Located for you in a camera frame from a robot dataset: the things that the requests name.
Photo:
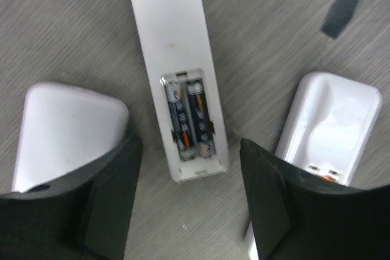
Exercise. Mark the slim white remote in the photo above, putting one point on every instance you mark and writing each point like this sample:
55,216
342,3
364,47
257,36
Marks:
176,48

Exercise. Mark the slim remote left battery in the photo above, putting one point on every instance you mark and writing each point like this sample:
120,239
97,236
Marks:
183,136

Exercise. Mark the white remote orange battery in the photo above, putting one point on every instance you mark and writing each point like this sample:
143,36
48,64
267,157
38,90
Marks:
327,128

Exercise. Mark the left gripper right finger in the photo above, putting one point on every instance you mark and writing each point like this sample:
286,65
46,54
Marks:
298,215

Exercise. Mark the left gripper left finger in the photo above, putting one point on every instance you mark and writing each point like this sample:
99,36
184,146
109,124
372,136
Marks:
84,214

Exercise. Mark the yellow handle screwdriver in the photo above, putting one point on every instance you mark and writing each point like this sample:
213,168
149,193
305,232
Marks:
339,15

